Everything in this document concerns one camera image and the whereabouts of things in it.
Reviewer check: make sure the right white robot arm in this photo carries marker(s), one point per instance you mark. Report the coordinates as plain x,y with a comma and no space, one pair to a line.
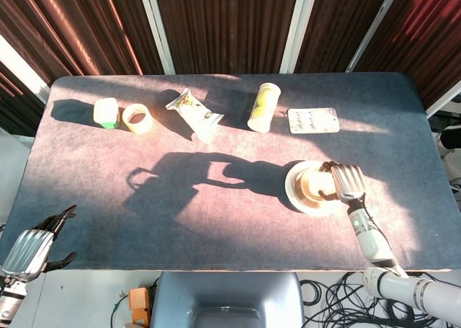
389,259

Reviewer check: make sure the clear tape roll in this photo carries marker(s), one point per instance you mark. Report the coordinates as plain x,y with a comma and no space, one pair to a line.
137,118

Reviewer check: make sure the white ceramic bowl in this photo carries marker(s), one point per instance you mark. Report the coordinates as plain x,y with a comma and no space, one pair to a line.
306,191

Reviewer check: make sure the white frame post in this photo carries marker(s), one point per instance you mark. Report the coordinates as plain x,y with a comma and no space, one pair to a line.
372,25
21,70
444,102
299,25
156,25

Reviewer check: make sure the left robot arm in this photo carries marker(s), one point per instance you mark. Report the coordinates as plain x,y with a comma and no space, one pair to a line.
9,295

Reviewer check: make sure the white printed card pack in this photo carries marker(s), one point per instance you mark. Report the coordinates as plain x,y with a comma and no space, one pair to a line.
313,120

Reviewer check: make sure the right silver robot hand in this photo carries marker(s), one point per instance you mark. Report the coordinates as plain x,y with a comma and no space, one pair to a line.
348,180

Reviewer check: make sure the tennis ball tube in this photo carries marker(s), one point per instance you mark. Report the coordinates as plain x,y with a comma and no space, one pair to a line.
264,107

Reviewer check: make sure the orange box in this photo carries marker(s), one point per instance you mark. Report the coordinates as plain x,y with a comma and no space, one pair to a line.
140,302

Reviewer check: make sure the dark red curtain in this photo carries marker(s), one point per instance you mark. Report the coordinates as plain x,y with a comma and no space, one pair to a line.
227,25

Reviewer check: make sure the white snack bag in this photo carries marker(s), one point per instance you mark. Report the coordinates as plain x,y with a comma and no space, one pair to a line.
194,113

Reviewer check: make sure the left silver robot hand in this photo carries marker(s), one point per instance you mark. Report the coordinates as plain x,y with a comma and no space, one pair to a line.
29,247

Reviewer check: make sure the white bottle with green cap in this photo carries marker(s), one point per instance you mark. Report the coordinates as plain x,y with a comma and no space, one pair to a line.
106,112

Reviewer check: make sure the blue table cloth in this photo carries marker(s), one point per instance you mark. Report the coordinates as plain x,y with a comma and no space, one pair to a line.
144,216

